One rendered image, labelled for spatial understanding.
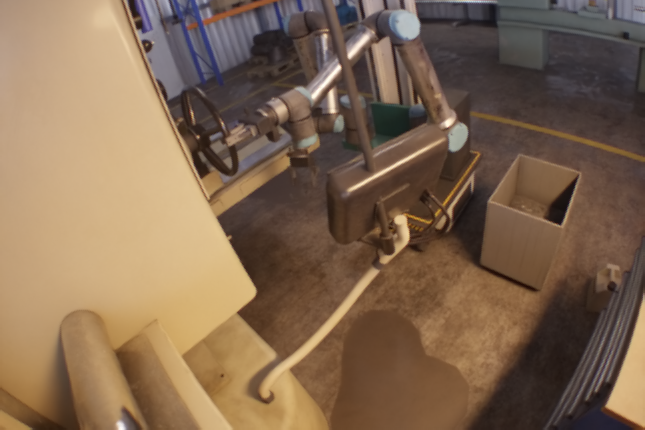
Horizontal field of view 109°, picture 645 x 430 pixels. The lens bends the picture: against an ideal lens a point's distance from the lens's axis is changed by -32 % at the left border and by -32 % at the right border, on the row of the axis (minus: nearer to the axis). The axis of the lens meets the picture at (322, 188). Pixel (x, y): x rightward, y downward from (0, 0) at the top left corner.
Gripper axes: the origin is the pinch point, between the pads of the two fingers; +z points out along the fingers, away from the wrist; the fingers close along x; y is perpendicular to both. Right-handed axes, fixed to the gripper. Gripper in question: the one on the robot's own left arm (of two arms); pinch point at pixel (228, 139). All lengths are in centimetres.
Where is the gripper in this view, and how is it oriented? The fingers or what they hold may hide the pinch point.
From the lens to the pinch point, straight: 109.4
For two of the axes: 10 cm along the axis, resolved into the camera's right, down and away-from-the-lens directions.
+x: 6.7, 2.6, -6.9
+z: -7.0, 5.3, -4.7
